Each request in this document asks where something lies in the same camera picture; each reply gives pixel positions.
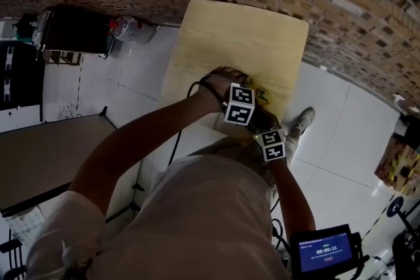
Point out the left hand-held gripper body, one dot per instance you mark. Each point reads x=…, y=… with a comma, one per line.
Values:
x=239, y=105

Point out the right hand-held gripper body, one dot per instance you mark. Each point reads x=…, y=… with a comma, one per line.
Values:
x=270, y=144

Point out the small yellow orange object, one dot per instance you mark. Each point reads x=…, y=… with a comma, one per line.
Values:
x=262, y=95

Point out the person's left forearm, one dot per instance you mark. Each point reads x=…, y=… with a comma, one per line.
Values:
x=138, y=147

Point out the person's right forearm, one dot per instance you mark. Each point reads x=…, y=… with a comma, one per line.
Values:
x=288, y=193

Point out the person's left hand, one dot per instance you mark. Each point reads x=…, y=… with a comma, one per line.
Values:
x=223, y=78

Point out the person's beige trousers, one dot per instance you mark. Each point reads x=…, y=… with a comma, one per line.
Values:
x=293, y=142

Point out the person's grey shoe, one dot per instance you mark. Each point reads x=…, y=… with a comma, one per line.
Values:
x=305, y=116

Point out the person's beige shirt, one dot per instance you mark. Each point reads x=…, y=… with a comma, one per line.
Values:
x=197, y=223

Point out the black monitor with blue screen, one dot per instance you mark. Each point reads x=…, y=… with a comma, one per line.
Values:
x=325, y=252

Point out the cardboard boxes with striped tape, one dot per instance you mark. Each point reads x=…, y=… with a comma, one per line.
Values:
x=397, y=164

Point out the clear plastic bag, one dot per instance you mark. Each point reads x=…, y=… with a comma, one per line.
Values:
x=131, y=29

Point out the small white box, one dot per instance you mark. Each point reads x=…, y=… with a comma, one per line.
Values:
x=398, y=100

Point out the black round bin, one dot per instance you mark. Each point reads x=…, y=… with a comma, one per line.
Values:
x=411, y=131

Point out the black wheeled equipment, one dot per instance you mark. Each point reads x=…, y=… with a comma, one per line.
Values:
x=405, y=252

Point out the dark brown cabinet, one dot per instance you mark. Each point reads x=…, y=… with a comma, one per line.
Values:
x=75, y=31

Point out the low wooden shelf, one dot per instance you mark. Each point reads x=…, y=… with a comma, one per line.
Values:
x=62, y=57

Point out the black glass door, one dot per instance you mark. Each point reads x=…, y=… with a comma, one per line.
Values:
x=23, y=75

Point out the green container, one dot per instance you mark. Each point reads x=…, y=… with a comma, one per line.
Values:
x=24, y=37

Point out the white perforated board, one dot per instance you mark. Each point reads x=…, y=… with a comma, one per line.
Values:
x=23, y=229

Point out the black metal stand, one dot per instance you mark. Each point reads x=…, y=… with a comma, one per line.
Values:
x=13, y=252

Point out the grey table with black frame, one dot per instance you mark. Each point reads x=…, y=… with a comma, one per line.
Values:
x=49, y=160

